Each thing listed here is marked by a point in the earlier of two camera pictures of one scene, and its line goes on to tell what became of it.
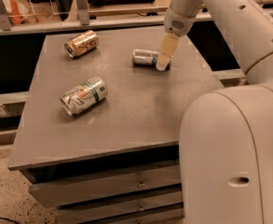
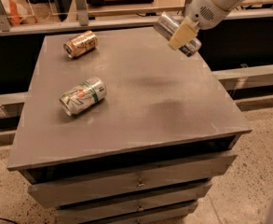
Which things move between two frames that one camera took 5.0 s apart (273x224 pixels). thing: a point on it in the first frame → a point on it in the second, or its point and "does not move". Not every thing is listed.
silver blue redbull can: [145, 57] → [166, 26]
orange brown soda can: [81, 44] does not move
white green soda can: [85, 95] does not move
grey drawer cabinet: [98, 135] does not move
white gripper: [180, 22] → [205, 12]
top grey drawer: [61, 194] does not move
